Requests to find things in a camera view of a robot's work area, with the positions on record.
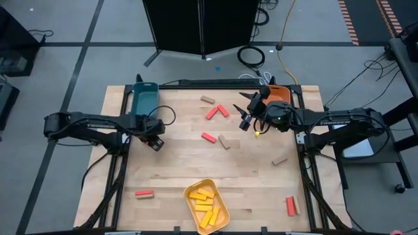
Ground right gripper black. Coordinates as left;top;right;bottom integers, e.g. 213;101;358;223
233;85;272;131

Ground black cable bundle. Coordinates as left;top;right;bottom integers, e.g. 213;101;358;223
251;0;279;46

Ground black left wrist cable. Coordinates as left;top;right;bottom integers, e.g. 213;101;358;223
143;104;177;131

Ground small black equipment box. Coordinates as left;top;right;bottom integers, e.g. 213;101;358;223
0;81;20;131

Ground long black bar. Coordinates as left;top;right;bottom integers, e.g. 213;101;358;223
178;78;261;87

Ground yellow extension cable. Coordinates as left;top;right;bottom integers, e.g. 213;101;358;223
276;0;298;86

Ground black equipment stand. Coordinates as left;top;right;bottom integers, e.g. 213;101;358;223
332;96;418;190

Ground orange striped floor tape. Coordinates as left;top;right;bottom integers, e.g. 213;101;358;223
375;0;404;39
338;0;360;46

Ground black cable with plug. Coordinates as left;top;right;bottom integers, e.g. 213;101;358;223
28;29;55;45

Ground black left base cable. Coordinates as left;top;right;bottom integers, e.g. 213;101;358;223
80;151;110;192

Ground teal plastic bin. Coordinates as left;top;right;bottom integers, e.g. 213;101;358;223
130;81;160;118

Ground white paper sheet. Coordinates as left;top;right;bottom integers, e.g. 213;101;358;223
342;140;376;160

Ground large black cabinet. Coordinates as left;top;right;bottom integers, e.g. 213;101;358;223
0;6;42;78

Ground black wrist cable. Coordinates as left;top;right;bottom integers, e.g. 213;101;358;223
253;116;274;135
143;104;177;131

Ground white cable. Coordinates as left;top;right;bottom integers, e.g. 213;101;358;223
238;70;273;86

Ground black aluminium table frame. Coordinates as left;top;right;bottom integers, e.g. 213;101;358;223
74;83;353;235

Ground black floor cables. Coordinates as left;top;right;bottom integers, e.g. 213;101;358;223
323;52;402;108

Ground black folding divider screen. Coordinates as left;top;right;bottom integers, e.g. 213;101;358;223
142;0;262;68

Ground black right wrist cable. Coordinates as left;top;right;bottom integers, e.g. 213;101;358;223
253;116;274;135

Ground coiled black floor cable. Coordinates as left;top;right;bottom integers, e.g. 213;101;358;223
236;44;266;69

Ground yellow plastic bin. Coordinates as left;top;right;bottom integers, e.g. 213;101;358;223
182;178;231;235

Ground orange plastic bin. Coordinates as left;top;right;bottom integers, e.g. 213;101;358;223
263;84;292;107

